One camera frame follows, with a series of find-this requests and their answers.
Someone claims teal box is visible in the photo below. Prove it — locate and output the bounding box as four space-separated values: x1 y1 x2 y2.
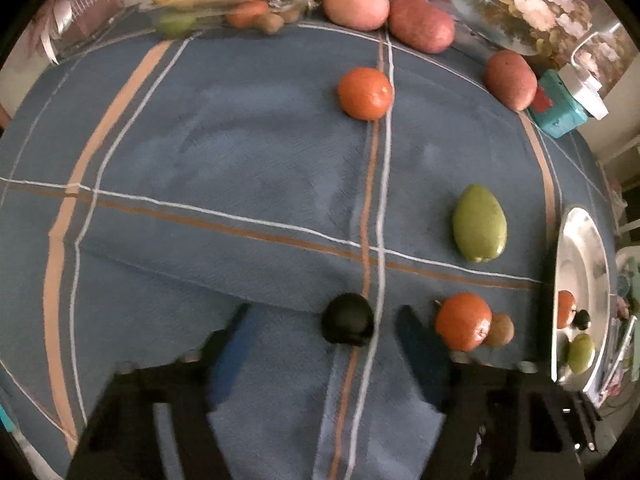
530 70 589 137

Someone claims flower painting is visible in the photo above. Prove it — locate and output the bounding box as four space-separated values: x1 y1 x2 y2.
360 0 640 97

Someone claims silver metal plate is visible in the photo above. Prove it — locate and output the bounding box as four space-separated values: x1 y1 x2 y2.
551 207 612 392

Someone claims green mango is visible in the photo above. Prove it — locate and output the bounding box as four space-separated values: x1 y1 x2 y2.
568 334 596 375
452 183 508 263

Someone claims dark red apple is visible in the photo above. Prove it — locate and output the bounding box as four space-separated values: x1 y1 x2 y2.
389 0 456 54

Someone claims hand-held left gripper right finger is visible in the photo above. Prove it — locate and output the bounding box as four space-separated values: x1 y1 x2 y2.
397 305 608 480

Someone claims small brown kiwi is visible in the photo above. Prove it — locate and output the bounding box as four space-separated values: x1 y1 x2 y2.
256 12 285 35

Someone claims orange tangerine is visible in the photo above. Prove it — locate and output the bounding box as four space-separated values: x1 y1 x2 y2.
557 290 577 329
337 67 394 121
434 292 493 352

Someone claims pink flower bouquet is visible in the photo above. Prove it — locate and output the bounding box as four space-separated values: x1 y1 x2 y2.
29 0 122 67

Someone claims small orange fruit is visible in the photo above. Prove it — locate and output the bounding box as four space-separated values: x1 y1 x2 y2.
225 0 271 29

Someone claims pale red apple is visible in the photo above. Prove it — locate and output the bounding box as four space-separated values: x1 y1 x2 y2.
322 0 390 31

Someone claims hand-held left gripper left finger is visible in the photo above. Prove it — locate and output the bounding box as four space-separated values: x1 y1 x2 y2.
67 302 253 480

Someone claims white gooseneck lamp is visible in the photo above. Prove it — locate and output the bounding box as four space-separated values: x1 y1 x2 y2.
557 19 622 121

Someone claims red potato near box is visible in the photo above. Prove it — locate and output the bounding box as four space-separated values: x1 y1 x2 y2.
483 50 539 113

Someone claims small green fruit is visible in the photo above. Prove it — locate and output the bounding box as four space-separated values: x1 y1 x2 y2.
157 12 199 37

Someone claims colourful paper clutter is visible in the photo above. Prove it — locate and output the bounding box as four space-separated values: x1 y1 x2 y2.
599 247 640 403

